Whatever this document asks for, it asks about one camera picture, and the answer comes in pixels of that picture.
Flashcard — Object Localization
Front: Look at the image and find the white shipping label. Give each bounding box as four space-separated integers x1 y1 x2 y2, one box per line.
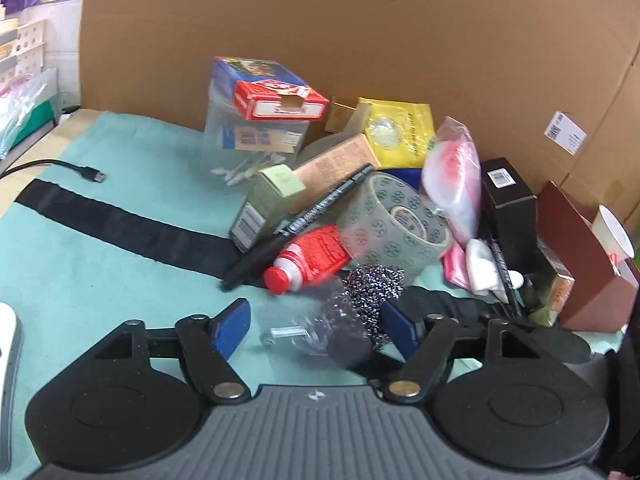
544 110 587 156

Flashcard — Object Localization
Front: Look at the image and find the green white base box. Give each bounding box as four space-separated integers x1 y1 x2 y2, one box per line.
1 68 63 159

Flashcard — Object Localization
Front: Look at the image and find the white bowl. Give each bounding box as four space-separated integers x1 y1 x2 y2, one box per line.
591 205 634 264

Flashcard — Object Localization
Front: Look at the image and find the white perforated basket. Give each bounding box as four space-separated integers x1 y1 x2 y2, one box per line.
0 18 46 90

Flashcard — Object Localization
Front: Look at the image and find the steel wool scrubber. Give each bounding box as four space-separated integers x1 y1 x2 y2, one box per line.
343 264 405 350

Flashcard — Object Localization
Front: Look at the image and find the black product box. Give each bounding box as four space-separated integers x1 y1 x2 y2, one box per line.
480 157 537 274

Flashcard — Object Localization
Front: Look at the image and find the large cardboard panel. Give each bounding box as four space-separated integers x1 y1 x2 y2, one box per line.
80 0 639 223

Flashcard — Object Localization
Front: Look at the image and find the dark red storage box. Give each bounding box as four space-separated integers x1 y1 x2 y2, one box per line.
537 181 639 333

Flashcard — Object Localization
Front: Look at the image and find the pink white plastic bag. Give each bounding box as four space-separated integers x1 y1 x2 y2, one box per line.
421 116 482 247

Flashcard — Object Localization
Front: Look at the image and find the patterned tape roll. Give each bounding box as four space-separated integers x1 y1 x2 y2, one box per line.
336 172 452 285

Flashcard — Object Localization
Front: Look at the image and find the white pink small packet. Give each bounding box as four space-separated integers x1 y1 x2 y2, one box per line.
442 238 508 302

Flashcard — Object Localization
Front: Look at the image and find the small olive green box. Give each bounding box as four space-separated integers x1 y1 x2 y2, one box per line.
229 164 306 252

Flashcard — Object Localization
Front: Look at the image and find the shiny gold green box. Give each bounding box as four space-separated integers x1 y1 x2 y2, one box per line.
524 237 575 327

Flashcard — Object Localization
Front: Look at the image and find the blue box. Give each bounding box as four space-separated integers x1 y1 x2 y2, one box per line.
212 56 307 101

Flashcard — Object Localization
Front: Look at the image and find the red squeeze tube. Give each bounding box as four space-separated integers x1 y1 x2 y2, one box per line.
262 224 352 295

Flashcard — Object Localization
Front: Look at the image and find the black usb cable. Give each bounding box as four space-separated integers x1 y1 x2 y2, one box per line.
0 158 108 184

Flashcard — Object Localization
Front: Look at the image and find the black marker pen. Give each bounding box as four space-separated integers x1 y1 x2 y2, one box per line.
220 164 375 292

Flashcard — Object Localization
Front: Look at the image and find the copper long box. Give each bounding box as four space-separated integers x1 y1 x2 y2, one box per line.
290 134 378 214

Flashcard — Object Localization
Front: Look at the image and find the red playing card box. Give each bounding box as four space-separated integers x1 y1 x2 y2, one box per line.
232 79 329 120

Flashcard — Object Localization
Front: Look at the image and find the black strap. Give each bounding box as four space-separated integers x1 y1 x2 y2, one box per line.
14 178 591 365

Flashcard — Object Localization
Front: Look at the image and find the clear cotton swab jar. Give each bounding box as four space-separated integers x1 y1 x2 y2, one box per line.
204 80 315 186

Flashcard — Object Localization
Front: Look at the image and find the yellow packet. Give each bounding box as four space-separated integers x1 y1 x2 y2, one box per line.
358 98 435 169

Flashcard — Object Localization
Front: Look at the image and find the teal cloth mat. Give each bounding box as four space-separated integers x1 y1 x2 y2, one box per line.
1 113 611 479

